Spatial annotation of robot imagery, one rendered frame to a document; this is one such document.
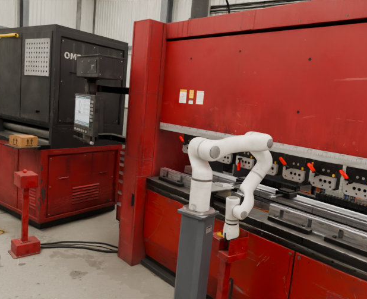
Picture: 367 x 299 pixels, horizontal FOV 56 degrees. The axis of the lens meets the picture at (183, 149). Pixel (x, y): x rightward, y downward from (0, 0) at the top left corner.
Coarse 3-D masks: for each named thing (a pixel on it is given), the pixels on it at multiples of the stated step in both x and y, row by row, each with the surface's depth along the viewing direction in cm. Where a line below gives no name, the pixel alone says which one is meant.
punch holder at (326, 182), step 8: (320, 168) 210; (328, 168) 206; (336, 168) 203; (312, 176) 214; (320, 176) 210; (328, 176) 207; (336, 176) 204; (312, 184) 214; (320, 184) 210; (328, 184) 206; (336, 184) 207
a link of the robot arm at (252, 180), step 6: (252, 174) 214; (258, 174) 213; (246, 180) 214; (252, 180) 212; (258, 180) 213; (246, 186) 212; (252, 186) 212; (246, 192) 208; (252, 192) 212; (246, 198) 205; (252, 198) 208; (246, 204) 204; (252, 204) 206; (234, 210) 206; (240, 210) 203; (246, 210) 203; (234, 216) 207; (240, 216) 202
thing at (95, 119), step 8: (88, 96) 301; (96, 96) 292; (96, 104) 293; (104, 104) 301; (96, 112) 295; (96, 120) 296; (80, 128) 317; (88, 128) 302; (96, 128) 297; (96, 136) 298
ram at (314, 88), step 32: (288, 32) 224; (320, 32) 208; (352, 32) 194; (192, 64) 290; (224, 64) 264; (256, 64) 243; (288, 64) 224; (320, 64) 208; (352, 64) 195; (224, 96) 265; (256, 96) 244; (288, 96) 225; (320, 96) 209; (352, 96) 195; (160, 128) 324; (224, 128) 266; (256, 128) 244; (288, 128) 226; (320, 128) 210; (352, 128) 196; (320, 160) 210
